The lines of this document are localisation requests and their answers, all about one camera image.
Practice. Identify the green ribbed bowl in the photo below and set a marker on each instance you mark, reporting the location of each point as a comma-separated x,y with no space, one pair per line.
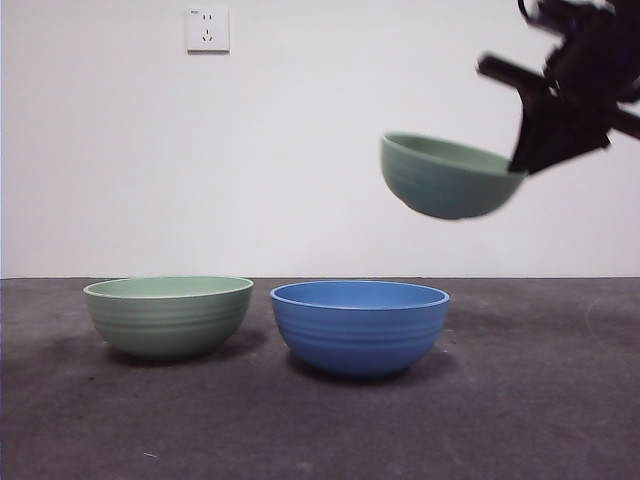
167,325
440,190

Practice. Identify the white wall socket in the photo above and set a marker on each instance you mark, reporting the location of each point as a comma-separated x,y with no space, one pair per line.
208,30

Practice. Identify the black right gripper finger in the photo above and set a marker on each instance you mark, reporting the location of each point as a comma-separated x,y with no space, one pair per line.
552,132

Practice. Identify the blue ribbed bowl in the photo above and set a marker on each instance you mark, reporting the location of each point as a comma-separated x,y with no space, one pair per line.
357,340

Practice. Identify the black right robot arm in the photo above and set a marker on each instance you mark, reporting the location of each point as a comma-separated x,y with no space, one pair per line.
565,12

